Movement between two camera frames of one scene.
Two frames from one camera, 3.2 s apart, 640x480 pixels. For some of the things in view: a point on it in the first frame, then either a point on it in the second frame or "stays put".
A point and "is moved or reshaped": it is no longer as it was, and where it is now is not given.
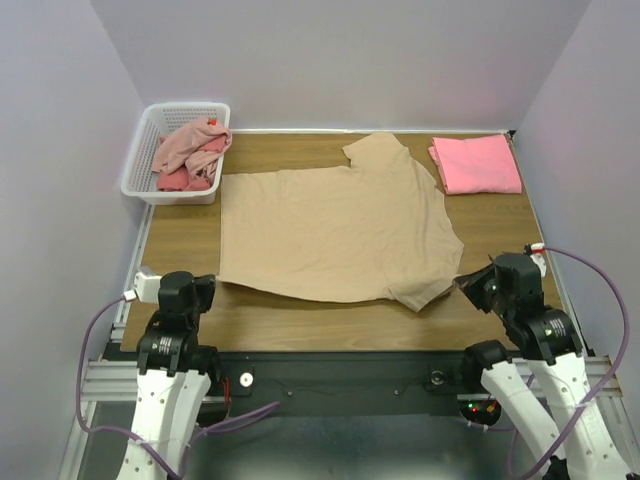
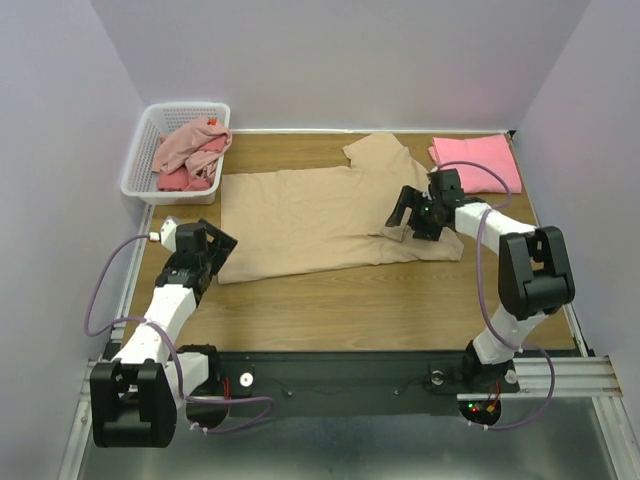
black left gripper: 207,284 → 222,246
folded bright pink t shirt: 476,165 stays put
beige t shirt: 375,231 is moved or reshaped
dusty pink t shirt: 181,144 stays put
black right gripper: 480,287 → 417,215
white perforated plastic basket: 157,119 stays put
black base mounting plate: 361,383 stays put
